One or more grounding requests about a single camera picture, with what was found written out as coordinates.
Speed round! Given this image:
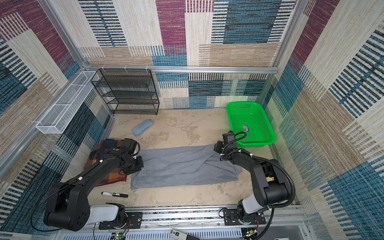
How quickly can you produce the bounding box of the grey long sleeve shirt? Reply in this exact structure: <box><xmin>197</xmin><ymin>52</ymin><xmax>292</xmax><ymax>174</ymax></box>
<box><xmin>131</xmin><ymin>145</ymin><xmax>242</xmax><ymax>190</ymax></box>

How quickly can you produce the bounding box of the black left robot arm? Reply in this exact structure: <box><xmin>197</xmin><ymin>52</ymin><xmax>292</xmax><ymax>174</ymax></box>
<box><xmin>44</xmin><ymin>139</ymin><xmax>144</xmax><ymax>232</ymax></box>

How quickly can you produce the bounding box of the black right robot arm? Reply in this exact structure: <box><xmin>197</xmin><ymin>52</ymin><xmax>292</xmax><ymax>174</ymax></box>
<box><xmin>214</xmin><ymin>131</ymin><xmax>296</xmax><ymax>225</ymax></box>

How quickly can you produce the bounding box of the multicolour patchwork folded shirt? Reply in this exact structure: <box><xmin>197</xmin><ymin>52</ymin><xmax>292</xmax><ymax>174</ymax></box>
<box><xmin>83</xmin><ymin>138</ymin><xmax>128</xmax><ymax>185</ymax></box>

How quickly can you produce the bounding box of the black marker pen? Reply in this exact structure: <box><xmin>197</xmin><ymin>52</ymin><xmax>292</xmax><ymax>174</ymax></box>
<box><xmin>102</xmin><ymin>192</ymin><xmax>129</xmax><ymax>198</ymax></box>

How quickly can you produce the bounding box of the blue fabric glasses case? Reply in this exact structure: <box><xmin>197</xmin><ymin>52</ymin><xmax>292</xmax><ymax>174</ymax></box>
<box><xmin>133</xmin><ymin>120</ymin><xmax>154</xmax><ymax>136</ymax></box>

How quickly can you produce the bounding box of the green plastic basket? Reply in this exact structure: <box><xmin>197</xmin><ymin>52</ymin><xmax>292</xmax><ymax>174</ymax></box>
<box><xmin>226</xmin><ymin>102</ymin><xmax>276</xmax><ymax>149</ymax></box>

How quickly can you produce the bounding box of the black wire mesh shelf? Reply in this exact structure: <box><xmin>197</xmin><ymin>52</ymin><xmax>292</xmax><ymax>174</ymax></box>
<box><xmin>91</xmin><ymin>68</ymin><xmax>160</xmax><ymax>115</ymax></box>

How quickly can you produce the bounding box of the white wire mesh basket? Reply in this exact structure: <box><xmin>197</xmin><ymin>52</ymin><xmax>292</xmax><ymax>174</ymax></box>
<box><xmin>36</xmin><ymin>71</ymin><xmax>96</xmax><ymax>135</ymax></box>

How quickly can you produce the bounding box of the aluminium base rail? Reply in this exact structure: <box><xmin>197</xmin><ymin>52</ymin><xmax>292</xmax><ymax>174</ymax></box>
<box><xmin>51</xmin><ymin>205</ymin><xmax>316</xmax><ymax>240</ymax></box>

